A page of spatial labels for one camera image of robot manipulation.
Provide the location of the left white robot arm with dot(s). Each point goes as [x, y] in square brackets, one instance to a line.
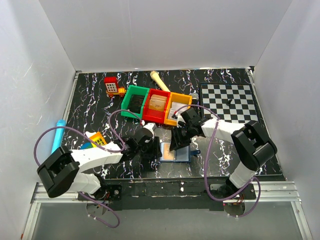
[65, 170]

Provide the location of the black cards stack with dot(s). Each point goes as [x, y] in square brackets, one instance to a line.
[135, 103]

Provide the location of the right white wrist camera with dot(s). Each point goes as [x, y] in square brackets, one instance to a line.
[180, 122]

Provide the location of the orange plastic bin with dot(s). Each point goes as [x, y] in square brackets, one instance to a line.
[175, 101]

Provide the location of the green plastic bin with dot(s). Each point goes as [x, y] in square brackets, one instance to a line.
[133, 89]

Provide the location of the black white chessboard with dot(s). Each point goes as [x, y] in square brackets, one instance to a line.
[243, 109]

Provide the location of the red toy window block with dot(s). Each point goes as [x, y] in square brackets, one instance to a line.
[111, 84]

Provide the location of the gold VIP credit card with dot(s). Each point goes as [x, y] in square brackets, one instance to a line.
[167, 155]

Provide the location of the tan cards stack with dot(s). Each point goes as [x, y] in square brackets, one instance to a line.
[157, 102]

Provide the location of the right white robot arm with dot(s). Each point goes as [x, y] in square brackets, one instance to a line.
[253, 145]

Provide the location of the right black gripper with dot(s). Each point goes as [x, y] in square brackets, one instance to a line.
[176, 142]

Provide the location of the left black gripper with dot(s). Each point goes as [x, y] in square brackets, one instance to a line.
[155, 149]

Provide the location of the white cards stack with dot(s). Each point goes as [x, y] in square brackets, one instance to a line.
[174, 109]

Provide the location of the cream toy microphone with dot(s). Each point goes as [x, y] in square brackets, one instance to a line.
[156, 78]

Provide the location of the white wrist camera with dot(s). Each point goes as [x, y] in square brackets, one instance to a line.
[151, 126]
[180, 122]

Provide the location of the black glitter microphone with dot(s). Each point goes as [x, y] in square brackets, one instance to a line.
[195, 96]

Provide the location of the blue leather card holder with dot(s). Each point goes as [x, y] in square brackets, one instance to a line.
[182, 155]

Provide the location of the red plastic bin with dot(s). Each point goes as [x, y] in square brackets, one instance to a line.
[152, 115]

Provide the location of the blue toy microphone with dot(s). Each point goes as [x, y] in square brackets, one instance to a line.
[58, 135]

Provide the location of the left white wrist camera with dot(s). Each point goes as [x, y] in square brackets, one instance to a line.
[151, 126]

